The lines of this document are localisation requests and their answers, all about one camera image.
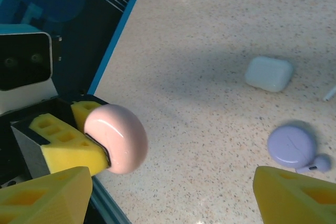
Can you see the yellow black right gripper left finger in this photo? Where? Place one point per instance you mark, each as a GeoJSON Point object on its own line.
{"type": "Point", "coordinates": [39, 200]}

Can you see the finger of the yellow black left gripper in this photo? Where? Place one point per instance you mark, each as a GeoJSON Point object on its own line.
{"type": "Point", "coordinates": [68, 153]}
{"type": "Point", "coordinates": [80, 111]}

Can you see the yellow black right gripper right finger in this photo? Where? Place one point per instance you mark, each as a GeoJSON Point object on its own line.
{"type": "Point", "coordinates": [296, 200]}

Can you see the pink round earbud charging case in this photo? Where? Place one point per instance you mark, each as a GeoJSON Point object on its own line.
{"type": "Point", "coordinates": [118, 134]}

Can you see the purple round earbud charging case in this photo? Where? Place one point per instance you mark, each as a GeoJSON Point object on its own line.
{"type": "Point", "coordinates": [291, 145]}

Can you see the white earbud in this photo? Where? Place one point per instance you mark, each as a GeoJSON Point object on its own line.
{"type": "Point", "coordinates": [331, 93]}

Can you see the white rectangular earbud charging case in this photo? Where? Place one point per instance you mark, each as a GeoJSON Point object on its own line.
{"type": "Point", "coordinates": [269, 74]}

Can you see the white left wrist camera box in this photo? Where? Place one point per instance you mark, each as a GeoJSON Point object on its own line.
{"type": "Point", "coordinates": [23, 58]}

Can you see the aluminium table side rail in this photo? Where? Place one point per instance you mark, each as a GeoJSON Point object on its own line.
{"type": "Point", "coordinates": [107, 200]}

